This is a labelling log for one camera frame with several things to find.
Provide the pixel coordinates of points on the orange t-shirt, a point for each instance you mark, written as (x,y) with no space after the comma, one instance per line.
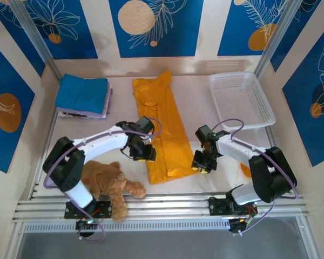
(164,121)

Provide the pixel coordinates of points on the white plastic perforated basket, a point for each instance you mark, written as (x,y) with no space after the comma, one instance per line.
(240,99)

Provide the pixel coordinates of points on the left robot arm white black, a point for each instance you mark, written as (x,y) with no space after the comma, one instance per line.
(64,167)

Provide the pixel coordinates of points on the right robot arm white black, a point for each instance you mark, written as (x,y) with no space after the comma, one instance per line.
(272,175)

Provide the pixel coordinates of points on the brown teddy bear plush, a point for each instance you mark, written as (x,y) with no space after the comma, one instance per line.
(110,180)

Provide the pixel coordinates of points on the white cup with orange lid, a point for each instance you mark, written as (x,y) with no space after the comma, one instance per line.
(245,170)

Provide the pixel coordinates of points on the black right controller box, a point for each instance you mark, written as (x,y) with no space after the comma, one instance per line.
(236,226)

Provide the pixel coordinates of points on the black controller box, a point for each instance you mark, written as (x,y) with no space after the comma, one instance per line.
(236,226)
(83,224)

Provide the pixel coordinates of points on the white patterned folded t-shirt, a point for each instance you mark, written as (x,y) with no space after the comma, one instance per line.
(70,115)

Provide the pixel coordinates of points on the blue folded t-shirt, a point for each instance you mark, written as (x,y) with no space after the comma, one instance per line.
(81,94)

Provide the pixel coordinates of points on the black left controller box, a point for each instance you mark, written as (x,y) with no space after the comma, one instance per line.
(83,224)

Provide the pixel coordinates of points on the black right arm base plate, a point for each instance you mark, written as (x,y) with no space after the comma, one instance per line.
(216,206)

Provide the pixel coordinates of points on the aluminium front rail frame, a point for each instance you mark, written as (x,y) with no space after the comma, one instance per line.
(178,205)

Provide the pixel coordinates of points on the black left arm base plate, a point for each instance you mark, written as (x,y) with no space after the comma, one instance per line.
(102,205)

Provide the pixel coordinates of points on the aluminium corner post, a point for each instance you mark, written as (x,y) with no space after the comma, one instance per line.
(275,35)
(35,35)

